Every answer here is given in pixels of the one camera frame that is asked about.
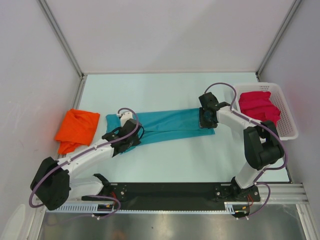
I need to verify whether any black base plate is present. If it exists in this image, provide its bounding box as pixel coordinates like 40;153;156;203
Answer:
81;181;261;211

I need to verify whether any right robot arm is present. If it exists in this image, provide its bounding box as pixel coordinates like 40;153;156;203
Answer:
198;92;285;201

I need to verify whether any magenta t-shirt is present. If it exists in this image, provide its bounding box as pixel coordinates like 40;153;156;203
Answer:
238;91;281;126

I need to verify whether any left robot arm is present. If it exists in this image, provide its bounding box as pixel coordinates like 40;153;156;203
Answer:
29;118;144;211

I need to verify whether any left rear frame post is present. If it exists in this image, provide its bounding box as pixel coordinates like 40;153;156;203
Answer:
36;0;85;78

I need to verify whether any frame post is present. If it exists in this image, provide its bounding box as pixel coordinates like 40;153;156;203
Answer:
36;0;85;78
255;0;305;82

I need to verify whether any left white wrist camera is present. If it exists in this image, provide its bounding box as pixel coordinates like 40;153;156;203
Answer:
116;111;134;127

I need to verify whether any white slotted cable duct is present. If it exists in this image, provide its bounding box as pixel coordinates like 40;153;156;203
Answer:
50;202;249;216

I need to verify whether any teal t-shirt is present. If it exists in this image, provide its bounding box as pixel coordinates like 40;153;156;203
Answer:
105;108;215;153

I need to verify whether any right rear frame post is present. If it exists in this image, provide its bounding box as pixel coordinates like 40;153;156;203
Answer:
255;0;305;82

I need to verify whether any aluminium frame rail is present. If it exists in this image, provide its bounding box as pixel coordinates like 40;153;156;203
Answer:
34;181;311;206

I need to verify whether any white plastic basket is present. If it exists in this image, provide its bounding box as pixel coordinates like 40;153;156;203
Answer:
234;82;299;141

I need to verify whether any orange t-shirt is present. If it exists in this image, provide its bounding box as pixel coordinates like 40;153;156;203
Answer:
54;108;101;155

